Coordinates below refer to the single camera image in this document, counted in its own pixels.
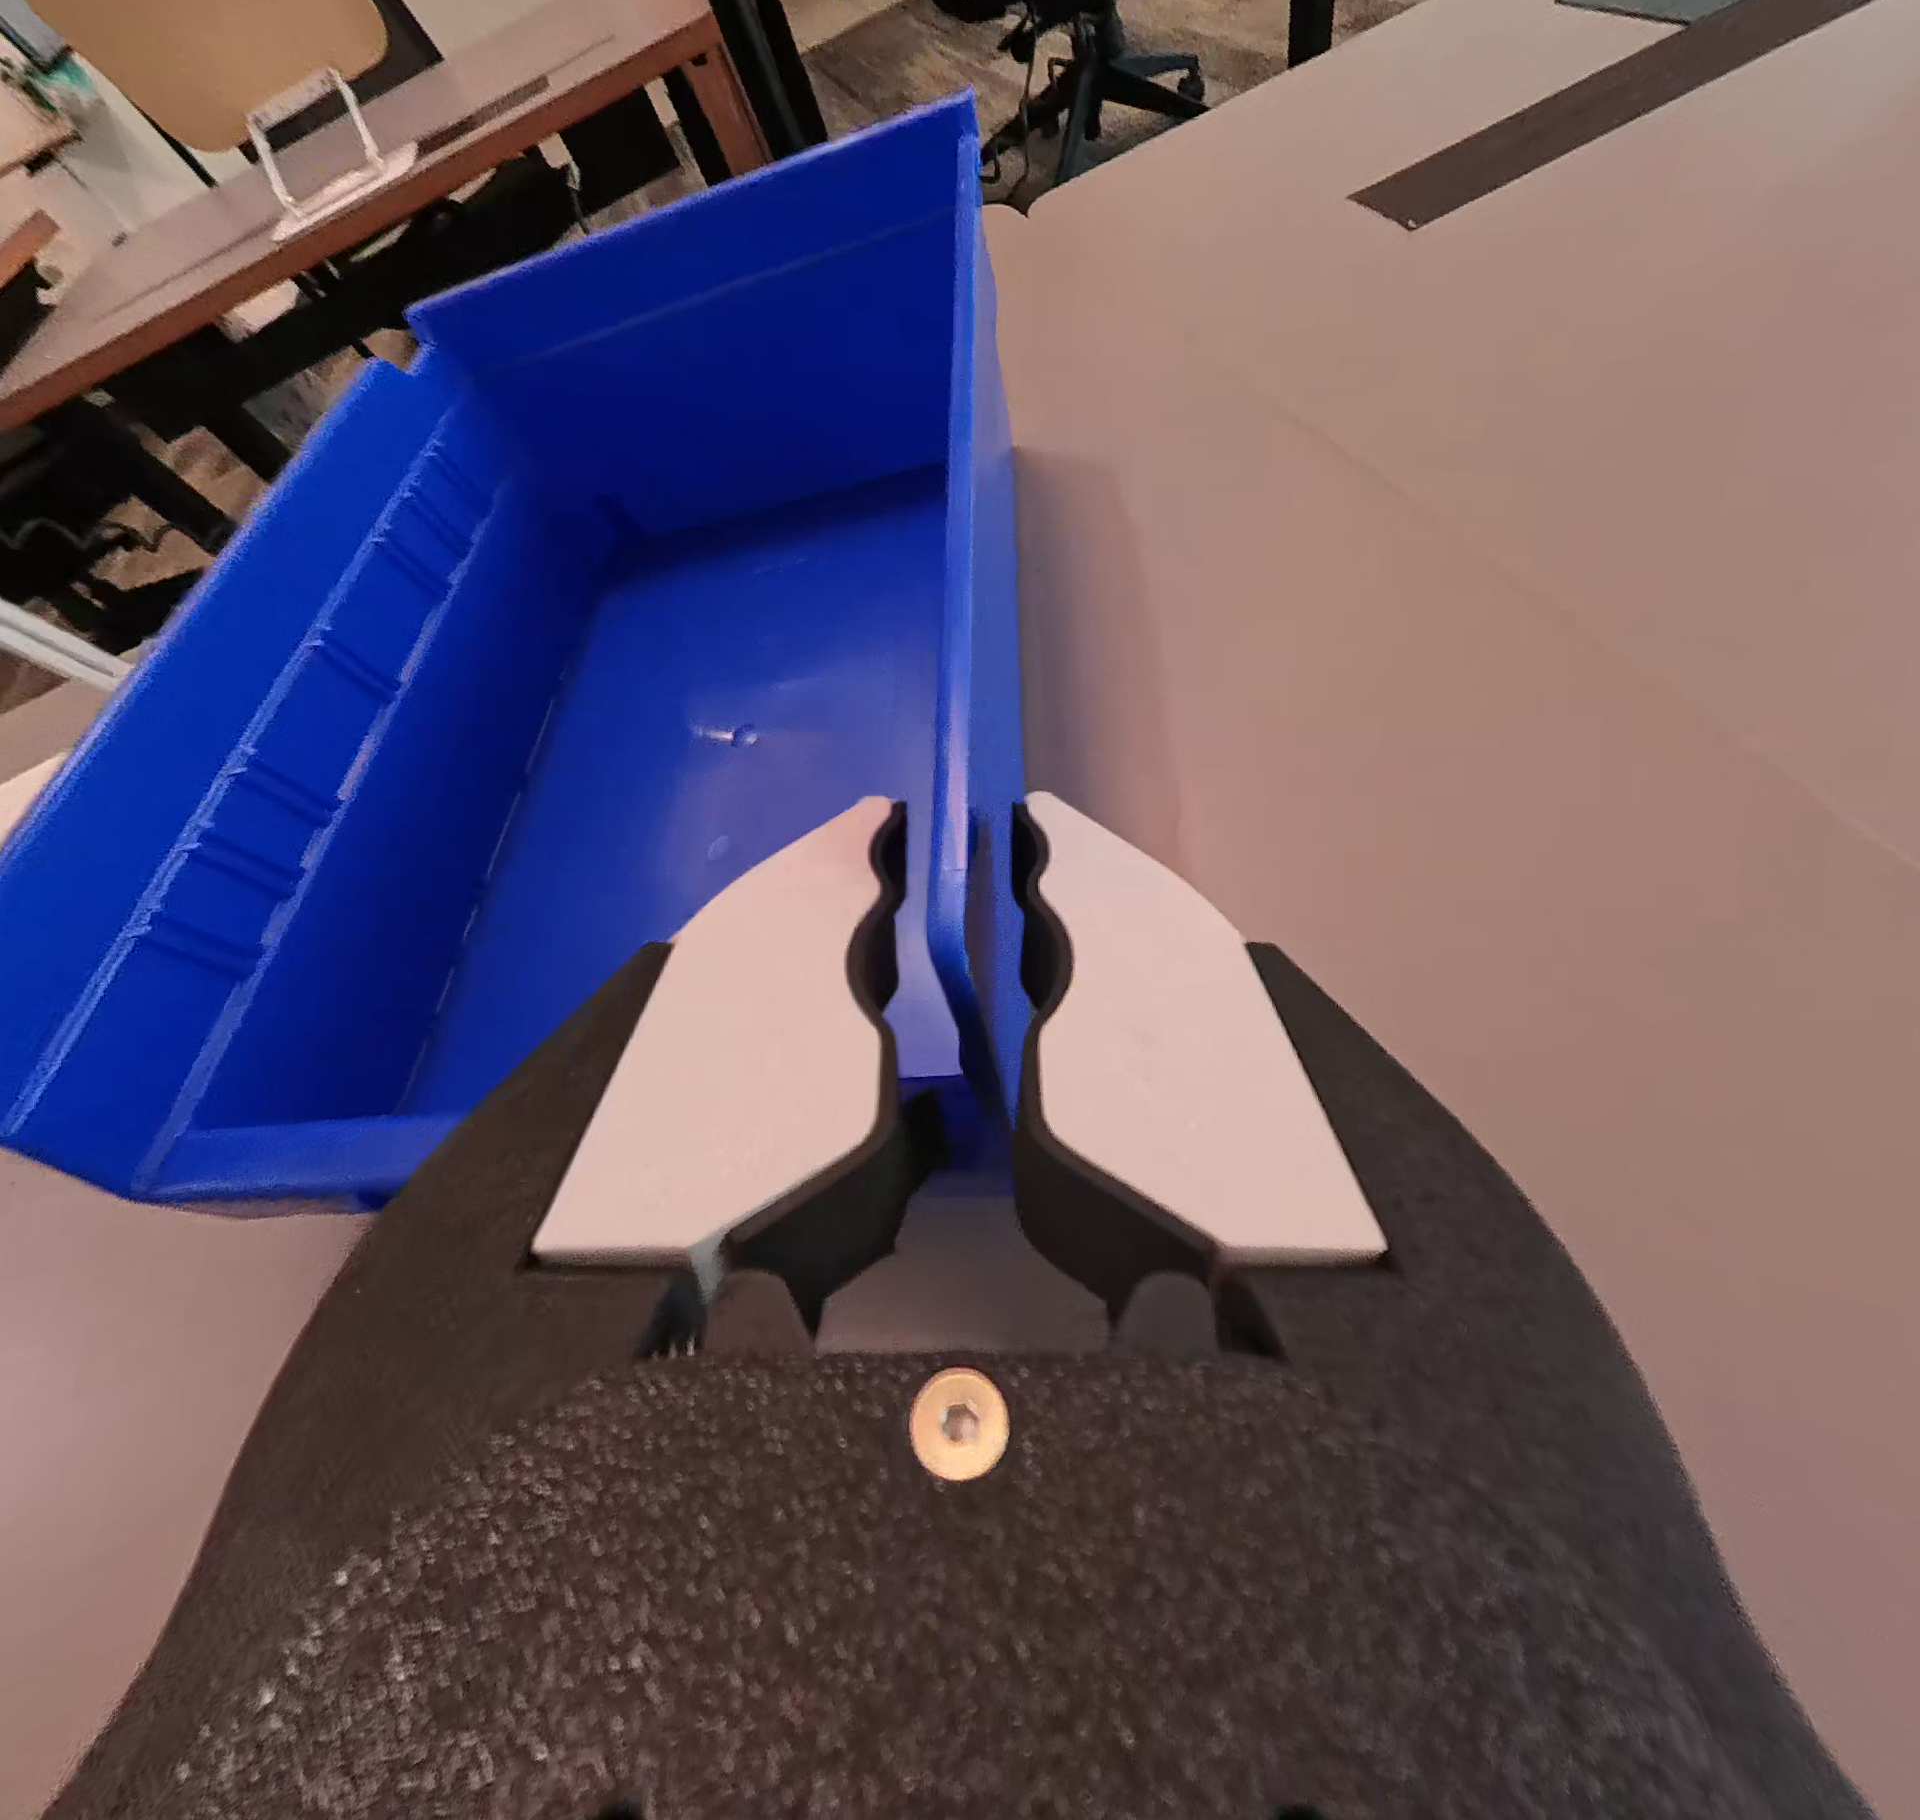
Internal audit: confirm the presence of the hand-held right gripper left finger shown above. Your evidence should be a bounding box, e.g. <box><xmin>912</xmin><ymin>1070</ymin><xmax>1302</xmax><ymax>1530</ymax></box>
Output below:
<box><xmin>527</xmin><ymin>796</ymin><xmax>949</xmax><ymax>1328</ymax></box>

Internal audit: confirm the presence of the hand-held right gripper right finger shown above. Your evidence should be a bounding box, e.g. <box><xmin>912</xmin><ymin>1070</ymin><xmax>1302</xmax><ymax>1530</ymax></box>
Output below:
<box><xmin>1012</xmin><ymin>794</ymin><xmax>1391</xmax><ymax>1320</ymax></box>

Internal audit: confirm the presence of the blue plastic bin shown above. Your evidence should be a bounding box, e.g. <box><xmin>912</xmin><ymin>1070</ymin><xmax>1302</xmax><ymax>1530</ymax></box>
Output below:
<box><xmin>0</xmin><ymin>86</ymin><xmax>1038</xmax><ymax>1215</ymax></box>

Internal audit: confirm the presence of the brown wooden desk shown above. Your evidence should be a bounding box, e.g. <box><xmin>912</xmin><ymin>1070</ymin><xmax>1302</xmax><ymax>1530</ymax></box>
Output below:
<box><xmin>0</xmin><ymin>0</ymin><xmax>782</xmax><ymax>624</ymax></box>

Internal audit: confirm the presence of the beige board on clear stand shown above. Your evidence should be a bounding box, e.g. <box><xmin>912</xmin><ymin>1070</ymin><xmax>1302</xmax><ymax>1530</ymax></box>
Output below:
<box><xmin>13</xmin><ymin>0</ymin><xmax>425</xmax><ymax>242</ymax></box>

